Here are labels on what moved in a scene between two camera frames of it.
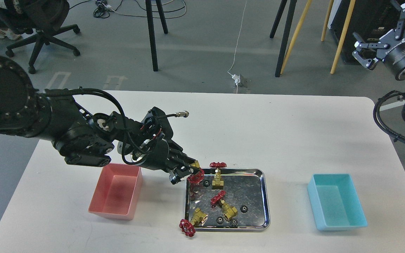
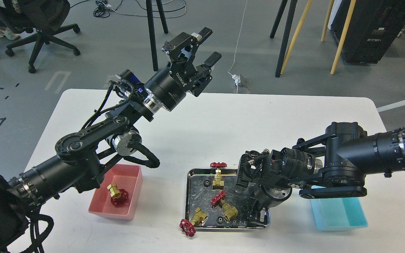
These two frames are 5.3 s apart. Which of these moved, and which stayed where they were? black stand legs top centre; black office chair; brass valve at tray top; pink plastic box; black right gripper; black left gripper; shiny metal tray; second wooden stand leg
Moved: black left gripper; black right gripper
Stayed: pink plastic box; brass valve at tray top; black stand legs top centre; second wooden stand leg; shiny metal tray; black office chair
